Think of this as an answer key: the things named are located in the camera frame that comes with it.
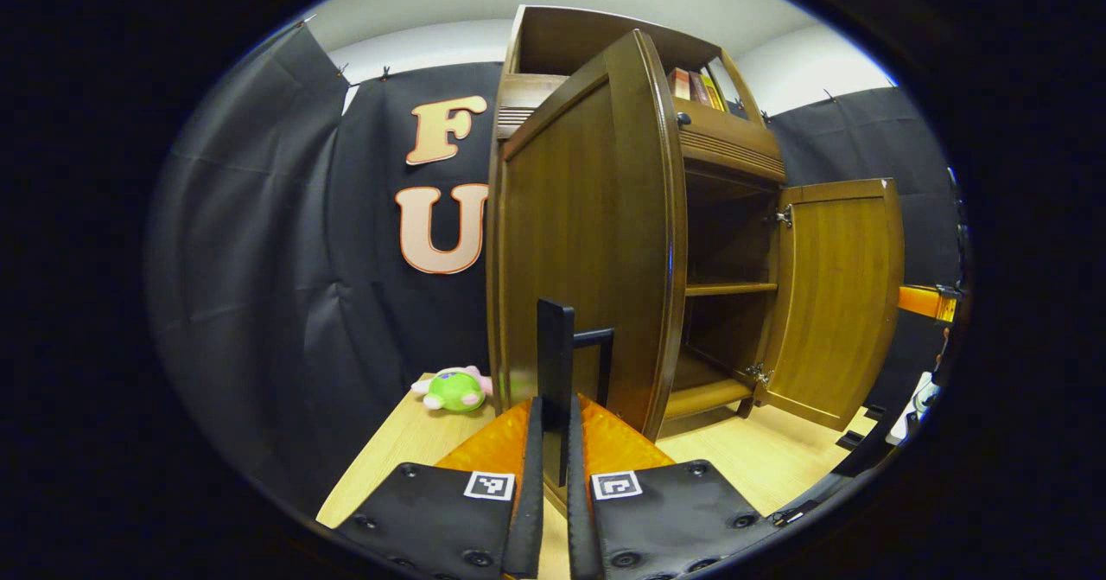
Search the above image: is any wooden double-door shoe cabinet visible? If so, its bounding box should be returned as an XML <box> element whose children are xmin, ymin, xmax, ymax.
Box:
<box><xmin>486</xmin><ymin>5</ymin><xmax>789</xmax><ymax>443</ymax></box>

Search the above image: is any green plush toy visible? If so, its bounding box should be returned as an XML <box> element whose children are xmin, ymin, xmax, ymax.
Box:
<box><xmin>410</xmin><ymin>366</ymin><xmax>493</xmax><ymax>414</ymax></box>

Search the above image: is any black backdrop cloth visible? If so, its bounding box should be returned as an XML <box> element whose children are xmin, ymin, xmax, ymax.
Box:
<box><xmin>145</xmin><ymin>22</ymin><xmax>964</xmax><ymax>512</ymax></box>

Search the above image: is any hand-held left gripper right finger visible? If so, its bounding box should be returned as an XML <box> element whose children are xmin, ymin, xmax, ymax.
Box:
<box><xmin>566</xmin><ymin>394</ymin><xmax>779</xmax><ymax>580</ymax></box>

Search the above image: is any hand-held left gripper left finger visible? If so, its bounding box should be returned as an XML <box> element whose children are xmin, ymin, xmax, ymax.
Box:
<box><xmin>333</xmin><ymin>396</ymin><xmax>547</xmax><ymax>580</ymax></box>

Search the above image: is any wooden shoe cabinet door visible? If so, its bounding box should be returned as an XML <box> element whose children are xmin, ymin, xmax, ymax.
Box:
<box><xmin>486</xmin><ymin>29</ymin><xmax>690</xmax><ymax>516</ymax></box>
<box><xmin>753</xmin><ymin>178</ymin><xmax>906</xmax><ymax>432</ymax></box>

